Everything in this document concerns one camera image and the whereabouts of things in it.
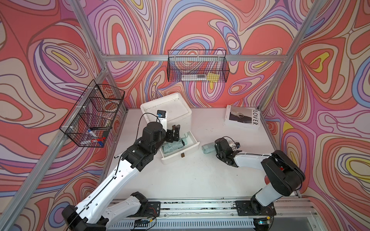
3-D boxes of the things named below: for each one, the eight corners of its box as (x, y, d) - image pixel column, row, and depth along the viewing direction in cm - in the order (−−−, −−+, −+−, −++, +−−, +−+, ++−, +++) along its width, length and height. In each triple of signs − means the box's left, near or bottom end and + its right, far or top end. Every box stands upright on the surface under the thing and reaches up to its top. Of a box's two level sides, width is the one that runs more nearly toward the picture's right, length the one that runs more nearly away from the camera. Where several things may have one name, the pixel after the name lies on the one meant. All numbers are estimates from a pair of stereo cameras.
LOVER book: (225, 125, 112) (226, 121, 108) (225, 108, 124) (226, 103, 120) (259, 130, 109) (262, 126, 105) (256, 112, 121) (259, 108, 117)
